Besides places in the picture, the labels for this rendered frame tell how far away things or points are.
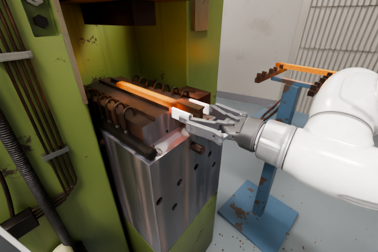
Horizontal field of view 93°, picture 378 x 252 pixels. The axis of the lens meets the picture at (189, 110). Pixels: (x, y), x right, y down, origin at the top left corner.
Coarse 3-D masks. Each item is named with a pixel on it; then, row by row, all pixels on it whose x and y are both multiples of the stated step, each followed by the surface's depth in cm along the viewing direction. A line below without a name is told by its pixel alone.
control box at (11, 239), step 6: (0, 228) 19; (0, 234) 19; (6, 234) 19; (0, 240) 18; (6, 240) 19; (12, 240) 19; (18, 240) 20; (0, 246) 18; (6, 246) 19; (12, 246) 19; (18, 246) 19; (24, 246) 20
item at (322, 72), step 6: (276, 66) 96; (288, 66) 92; (294, 66) 90; (300, 66) 88; (306, 66) 88; (306, 72) 86; (312, 72) 85; (318, 72) 83; (324, 72) 81; (330, 72) 80; (336, 72) 79
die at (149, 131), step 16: (128, 80) 76; (96, 96) 64; (112, 96) 61; (128, 96) 61; (144, 96) 59; (176, 96) 61; (112, 112) 54; (128, 112) 53; (144, 112) 51; (160, 112) 51; (128, 128) 51; (144, 128) 46; (160, 128) 51
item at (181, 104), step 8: (128, 88) 65; (136, 88) 63; (144, 88) 63; (152, 96) 57; (160, 96) 57; (168, 104) 53; (176, 104) 51; (184, 104) 49; (192, 104) 49; (192, 112) 49; (200, 112) 47
